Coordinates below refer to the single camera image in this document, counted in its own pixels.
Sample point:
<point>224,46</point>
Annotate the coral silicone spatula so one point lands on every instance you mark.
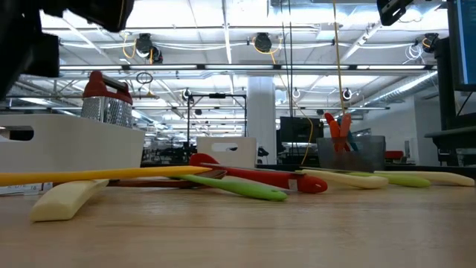
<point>346,126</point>

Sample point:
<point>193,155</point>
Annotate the orange silicone spatula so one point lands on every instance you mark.
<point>335,136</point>

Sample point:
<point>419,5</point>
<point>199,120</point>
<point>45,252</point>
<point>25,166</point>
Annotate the blue silicone spatula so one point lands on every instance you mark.
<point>352,143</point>

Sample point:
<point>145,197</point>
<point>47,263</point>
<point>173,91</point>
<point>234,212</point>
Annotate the yellow silicone spatula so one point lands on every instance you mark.
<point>111,173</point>

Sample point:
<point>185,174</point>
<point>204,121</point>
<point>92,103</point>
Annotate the green silicone spoon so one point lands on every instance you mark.
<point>409,181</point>

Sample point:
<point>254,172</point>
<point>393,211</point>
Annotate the red silicone spoon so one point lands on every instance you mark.
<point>275,178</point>

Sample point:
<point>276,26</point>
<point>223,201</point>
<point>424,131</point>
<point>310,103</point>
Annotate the green silicone spatula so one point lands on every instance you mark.
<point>253,191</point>

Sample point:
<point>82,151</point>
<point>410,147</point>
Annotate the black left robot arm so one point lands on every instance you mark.
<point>100,13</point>

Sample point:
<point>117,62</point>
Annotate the black computer monitor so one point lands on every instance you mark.
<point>465,44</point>

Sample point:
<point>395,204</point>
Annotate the steel box grater red trim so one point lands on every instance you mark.
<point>108,111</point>

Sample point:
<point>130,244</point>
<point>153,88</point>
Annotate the large white plastic bin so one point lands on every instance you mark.
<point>74,145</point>

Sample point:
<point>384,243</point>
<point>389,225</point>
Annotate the grey desk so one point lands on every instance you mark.
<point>453,134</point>

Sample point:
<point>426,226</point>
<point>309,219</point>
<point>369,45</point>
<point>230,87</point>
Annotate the red background object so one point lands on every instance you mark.
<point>394,154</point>

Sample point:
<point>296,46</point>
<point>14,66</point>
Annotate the translucent grey plastic bin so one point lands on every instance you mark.
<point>368,156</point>

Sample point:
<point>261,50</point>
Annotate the black background monitor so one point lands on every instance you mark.
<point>297,130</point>

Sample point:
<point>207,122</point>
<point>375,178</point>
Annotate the long ceiling light strip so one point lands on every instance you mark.
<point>238,67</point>

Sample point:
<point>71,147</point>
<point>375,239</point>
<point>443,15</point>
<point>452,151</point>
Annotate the white building column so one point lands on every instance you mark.
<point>262,119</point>

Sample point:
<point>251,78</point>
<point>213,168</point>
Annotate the brown wooden spoon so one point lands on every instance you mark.
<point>156,183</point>

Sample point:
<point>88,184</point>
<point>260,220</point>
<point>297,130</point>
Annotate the small white plastic bin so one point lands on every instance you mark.
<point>241,156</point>

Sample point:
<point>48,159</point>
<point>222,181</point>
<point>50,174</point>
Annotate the black background frame rig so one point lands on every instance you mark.
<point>217,95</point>

